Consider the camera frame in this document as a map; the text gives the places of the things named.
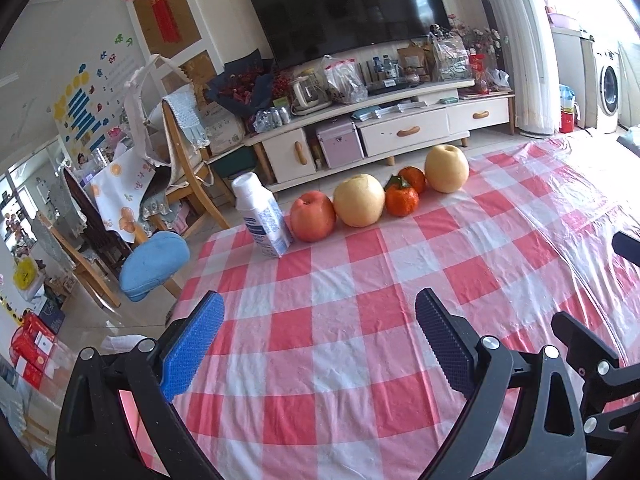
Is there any yellow bag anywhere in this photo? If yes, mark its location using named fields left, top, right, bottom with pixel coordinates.
left=12, top=259, right=42, bottom=292

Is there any black television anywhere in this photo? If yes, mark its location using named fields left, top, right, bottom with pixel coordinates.
left=244, top=0, right=453, bottom=69

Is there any white cardboard box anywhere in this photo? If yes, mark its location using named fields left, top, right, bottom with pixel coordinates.
left=201, top=101, right=247, bottom=157

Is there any pack of silver cans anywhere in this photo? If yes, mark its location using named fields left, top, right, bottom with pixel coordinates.
left=251, top=106, right=294, bottom=134

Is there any stack of red gift boxes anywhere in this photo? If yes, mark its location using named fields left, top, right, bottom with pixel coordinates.
left=9, top=311, right=57, bottom=390

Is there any cream TV cabinet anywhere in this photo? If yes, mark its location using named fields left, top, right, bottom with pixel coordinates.
left=244, top=79, right=516, bottom=193

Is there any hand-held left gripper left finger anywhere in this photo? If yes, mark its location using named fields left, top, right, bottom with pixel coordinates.
left=55, top=290, right=226, bottom=480

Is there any pink flower bunch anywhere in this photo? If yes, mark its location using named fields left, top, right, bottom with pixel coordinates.
left=450, top=14, right=502, bottom=57

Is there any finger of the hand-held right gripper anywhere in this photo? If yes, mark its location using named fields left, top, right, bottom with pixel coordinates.
left=611, top=231, right=640, bottom=267
left=551, top=310, right=640, bottom=457

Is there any dark wooden chair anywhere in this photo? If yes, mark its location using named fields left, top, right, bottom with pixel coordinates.
left=61, top=164, right=133, bottom=267

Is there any red apple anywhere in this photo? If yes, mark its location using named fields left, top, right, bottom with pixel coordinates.
left=290, top=190, right=337, bottom=244

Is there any small white plastic bag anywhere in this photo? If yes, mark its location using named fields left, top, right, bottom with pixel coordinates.
left=485, top=66, right=512, bottom=92

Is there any orange tangerine with leaf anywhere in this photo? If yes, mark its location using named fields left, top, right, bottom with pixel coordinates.
left=384, top=176, right=421, bottom=219
left=399, top=165, right=427, bottom=195

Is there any wooden chair with lace cover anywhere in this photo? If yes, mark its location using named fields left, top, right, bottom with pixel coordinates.
left=121, top=53, right=232, bottom=235

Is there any white milk bottle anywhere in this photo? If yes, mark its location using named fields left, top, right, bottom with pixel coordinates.
left=230, top=172, right=294, bottom=259

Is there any red package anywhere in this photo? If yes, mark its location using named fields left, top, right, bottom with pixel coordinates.
left=467, top=52, right=489, bottom=94

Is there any white curtain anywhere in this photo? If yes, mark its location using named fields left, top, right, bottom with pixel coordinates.
left=472, top=0, right=562, bottom=137

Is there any large yellow pear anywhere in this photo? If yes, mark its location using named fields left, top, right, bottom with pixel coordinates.
left=333, top=173, right=386, bottom=229

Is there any pink storage box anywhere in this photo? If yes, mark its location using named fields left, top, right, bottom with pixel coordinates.
left=315, top=116, right=366, bottom=171

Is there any blue wall sticker chart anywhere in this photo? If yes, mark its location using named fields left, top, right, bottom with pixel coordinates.
left=52, top=34, right=137, bottom=152

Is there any dark wrapped flower bouquet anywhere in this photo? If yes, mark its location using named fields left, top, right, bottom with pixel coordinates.
left=204, top=49, right=297, bottom=121

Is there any cream electric kettle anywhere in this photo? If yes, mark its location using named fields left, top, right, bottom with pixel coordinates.
left=289, top=69, right=332, bottom=116

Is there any blue cushioned stool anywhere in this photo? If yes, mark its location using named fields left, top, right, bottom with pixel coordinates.
left=118, top=230, right=192, bottom=304

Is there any clear plastic bag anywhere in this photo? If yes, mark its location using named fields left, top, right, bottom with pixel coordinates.
left=427, top=24, right=472, bottom=83

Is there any small yellow pear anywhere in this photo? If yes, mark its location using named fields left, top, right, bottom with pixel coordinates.
left=424, top=143, right=470, bottom=194

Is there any white orange-print cloth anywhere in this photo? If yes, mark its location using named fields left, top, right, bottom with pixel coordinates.
left=89, top=151, right=172, bottom=244

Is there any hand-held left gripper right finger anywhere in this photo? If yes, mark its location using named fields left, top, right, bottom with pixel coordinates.
left=414, top=287, right=588, bottom=480

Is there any brown paper bag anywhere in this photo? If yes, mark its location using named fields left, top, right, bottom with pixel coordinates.
left=396, top=41, right=434, bottom=84

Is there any pink checked tablecloth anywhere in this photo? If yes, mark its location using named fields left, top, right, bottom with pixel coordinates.
left=165, top=132, right=640, bottom=480

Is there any white washing machine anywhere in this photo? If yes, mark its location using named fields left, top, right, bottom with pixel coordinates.
left=591, top=47, right=627, bottom=134

